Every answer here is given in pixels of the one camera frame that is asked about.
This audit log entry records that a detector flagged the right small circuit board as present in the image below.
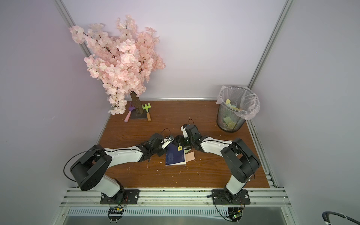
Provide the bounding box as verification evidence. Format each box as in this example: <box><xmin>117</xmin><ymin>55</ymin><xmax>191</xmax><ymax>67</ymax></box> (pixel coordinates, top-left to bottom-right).
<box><xmin>228</xmin><ymin>207</ymin><xmax>243</xmax><ymax>223</ymax></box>

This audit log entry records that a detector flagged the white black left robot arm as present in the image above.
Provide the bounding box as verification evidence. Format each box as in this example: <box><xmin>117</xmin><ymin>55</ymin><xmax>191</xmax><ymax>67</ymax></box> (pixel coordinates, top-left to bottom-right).
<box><xmin>69</xmin><ymin>133</ymin><xmax>174</xmax><ymax>204</ymax></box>

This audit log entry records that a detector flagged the pink artificial cherry blossom tree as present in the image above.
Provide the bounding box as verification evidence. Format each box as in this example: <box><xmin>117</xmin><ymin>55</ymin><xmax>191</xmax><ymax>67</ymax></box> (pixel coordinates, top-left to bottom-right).
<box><xmin>69</xmin><ymin>15</ymin><xmax>166</xmax><ymax>115</ymax></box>

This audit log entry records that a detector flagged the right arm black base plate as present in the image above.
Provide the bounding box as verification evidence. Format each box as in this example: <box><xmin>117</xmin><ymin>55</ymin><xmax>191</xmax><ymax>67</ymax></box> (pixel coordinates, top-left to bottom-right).
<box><xmin>207</xmin><ymin>189</ymin><xmax>251</xmax><ymax>205</ymax></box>

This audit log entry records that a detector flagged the purple rake with pink handle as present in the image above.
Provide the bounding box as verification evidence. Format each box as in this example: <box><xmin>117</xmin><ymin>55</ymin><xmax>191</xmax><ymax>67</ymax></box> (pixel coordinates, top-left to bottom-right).
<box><xmin>124</xmin><ymin>103</ymin><xmax>135</xmax><ymax>123</ymax></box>

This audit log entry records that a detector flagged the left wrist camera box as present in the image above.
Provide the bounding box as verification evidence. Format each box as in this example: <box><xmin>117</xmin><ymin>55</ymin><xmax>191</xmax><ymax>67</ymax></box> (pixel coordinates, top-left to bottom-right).
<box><xmin>161</xmin><ymin>136</ymin><xmax>174</xmax><ymax>149</ymax></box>

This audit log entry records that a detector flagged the pink sticky note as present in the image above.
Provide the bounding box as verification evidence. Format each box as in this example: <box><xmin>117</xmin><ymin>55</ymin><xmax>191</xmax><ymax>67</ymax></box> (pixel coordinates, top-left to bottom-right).
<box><xmin>185</xmin><ymin>152</ymin><xmax>195</xmax><ymax>163</ymax></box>

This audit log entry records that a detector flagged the green rake with wooden handle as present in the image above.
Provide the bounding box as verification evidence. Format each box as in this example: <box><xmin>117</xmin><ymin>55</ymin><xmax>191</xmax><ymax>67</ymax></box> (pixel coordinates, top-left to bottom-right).
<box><xmin>142</xmin><ymin>103</ymin><xmax>152</xmax><ymax>122</ymax></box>

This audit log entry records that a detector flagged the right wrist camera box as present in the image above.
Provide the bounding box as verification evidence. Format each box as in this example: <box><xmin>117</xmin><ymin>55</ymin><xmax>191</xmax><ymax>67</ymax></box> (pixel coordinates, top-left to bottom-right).
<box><xmin>181</xmin><ymin>124</ymin><xmax>188</xmax><ymax>138</ymax></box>

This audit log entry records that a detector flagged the dark metal tree base plate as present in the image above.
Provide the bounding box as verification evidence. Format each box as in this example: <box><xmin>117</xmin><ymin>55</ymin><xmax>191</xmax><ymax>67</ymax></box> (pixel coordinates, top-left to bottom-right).
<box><xmin>130</xmin><ymin>110</ymin><xmax>147</xmax><ymax>119</ymax></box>

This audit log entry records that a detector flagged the dark blue paperback book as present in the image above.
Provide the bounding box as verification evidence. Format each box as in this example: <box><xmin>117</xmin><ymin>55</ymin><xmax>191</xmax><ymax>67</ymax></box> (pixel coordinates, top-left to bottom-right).
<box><xmin>166</xmin><ymin>143</ymin><xmax>186</xmax><ymax>166</ymax></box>

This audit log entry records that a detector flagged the black cable bottom right corner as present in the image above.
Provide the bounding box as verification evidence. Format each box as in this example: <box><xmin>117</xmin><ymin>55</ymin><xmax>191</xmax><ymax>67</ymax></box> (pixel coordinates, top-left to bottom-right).
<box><xmin>322</xmin><ymin>211</ymin><xmax>360</xmax><ymax>225</ymax></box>

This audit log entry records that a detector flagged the left small circuit board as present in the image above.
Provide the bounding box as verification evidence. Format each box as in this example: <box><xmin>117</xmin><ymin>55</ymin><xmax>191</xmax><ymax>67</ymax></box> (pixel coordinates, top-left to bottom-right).
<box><xmin>107</xmin><ymin>207</ymin><xmax>125</xmax><ymax>223</ymax></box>

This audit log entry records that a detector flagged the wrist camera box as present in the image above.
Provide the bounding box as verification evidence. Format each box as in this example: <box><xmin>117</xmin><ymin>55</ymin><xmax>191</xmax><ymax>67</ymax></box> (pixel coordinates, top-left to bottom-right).
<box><xmin>161</xmin><ymin>136</ymin><xmax>174</xmax><ymax>149</ymax></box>
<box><xmin>181</xmin><ymin>124</ymin><xmax>188</xmax><ymax>138</ymax></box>

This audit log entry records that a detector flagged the black mesh waste bin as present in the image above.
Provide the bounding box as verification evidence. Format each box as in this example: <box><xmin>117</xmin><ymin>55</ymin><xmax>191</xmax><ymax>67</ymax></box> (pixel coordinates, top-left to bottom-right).
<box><xmin>216</xmin><ymin>86</ymin><xmax>246</xmax><ymax>133</ymax></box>

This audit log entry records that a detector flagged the small circuit board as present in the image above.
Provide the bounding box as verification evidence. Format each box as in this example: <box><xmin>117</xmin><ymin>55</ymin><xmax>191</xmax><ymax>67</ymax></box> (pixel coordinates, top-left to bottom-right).
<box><xmin>228</xmin><ymin>207</ymin><xmax>243</xmax><ymax>223</ymax></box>
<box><xmin>107</xmin><ymin>207</ymin><xmax>125</xmax><ymax>223</ymax></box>

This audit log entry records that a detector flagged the clear plastic bin liner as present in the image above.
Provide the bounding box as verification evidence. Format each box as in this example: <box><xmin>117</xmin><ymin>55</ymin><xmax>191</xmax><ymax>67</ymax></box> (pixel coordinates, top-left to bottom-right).
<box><xmin>216</xmin><ymin>86</ymin><xmax>260</xmax><ymax>120</ymax></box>

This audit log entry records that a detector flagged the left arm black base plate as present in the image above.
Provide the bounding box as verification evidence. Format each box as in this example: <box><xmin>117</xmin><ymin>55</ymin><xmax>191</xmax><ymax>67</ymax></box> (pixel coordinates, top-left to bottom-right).
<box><xmin>100</xmin><ymin>189</ymin><xmax>140</xmax><ymax>205</ymax></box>

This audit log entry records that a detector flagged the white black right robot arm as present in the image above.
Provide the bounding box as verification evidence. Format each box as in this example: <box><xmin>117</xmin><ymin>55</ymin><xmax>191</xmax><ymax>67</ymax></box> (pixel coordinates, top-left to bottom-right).
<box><xmin>175</xmin><ymin>124</ymin><xmax>261</xmax><ymax>196</ymax></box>

